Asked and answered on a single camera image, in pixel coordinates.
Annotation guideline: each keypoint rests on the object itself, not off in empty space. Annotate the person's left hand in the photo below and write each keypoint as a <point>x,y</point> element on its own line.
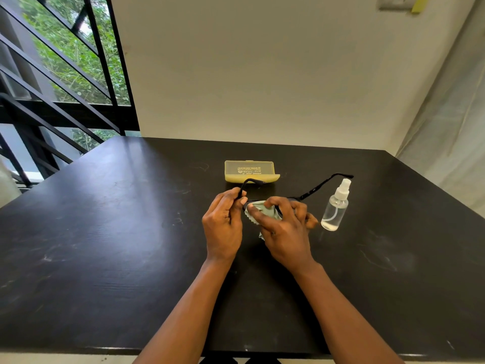
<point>221,229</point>

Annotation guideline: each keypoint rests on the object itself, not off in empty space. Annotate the person's right hand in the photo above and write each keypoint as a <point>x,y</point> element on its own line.
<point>286,235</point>

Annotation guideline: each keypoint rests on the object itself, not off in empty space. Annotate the person's left thumb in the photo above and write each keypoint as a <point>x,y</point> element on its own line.
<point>239,210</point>

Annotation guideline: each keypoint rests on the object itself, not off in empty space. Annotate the person's right thumb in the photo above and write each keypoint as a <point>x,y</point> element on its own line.
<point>261,219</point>

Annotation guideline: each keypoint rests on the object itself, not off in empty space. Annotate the person's right little finger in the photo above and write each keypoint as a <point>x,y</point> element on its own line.
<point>313,224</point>

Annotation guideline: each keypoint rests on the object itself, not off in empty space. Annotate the person's right middle finger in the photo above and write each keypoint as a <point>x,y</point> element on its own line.
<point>299,210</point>

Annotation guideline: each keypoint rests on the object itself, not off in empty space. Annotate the grey-green cleaning cloth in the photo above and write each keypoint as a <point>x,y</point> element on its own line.
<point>265,212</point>

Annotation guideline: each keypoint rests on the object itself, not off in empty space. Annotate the black eyeglasses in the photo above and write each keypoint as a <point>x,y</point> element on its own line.
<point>303,195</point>

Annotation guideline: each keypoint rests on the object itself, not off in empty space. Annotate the person's right forearm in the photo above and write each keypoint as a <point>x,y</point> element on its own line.
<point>341,318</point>

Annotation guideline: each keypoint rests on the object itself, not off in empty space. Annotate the person's left forearm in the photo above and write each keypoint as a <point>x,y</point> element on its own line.
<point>185,314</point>

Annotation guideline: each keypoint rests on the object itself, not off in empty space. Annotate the clear spray bottle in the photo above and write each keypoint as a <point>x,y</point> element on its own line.
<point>335,208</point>

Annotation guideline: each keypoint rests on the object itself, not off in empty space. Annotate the yellow glasses case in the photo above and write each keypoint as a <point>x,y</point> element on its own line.
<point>250,171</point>

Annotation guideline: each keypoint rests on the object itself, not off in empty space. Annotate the black table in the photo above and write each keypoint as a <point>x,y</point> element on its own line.
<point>113,242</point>

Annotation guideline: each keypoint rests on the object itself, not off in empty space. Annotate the white curtain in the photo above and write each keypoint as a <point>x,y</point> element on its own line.
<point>451,121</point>

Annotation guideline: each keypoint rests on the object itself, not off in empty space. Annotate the black metal window grille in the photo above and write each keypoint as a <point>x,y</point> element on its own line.
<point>57,90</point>

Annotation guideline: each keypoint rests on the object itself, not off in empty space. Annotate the wall switch plate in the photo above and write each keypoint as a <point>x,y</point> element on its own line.
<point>401,2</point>

